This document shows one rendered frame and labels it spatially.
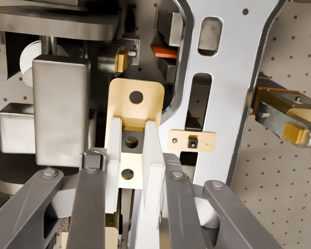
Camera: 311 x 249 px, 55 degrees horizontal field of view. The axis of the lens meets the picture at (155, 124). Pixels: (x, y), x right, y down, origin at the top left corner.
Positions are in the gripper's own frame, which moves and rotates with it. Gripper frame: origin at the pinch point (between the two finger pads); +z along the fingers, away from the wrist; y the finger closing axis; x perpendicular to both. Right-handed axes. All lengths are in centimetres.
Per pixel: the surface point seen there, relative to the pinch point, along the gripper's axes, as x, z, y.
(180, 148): -11.9, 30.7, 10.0
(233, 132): -8.0, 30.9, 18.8
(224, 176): -16.9, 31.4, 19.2
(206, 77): -1.1, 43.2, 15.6
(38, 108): -1.0, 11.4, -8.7
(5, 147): -6.9, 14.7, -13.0
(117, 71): 1.7, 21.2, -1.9
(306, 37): 10, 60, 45
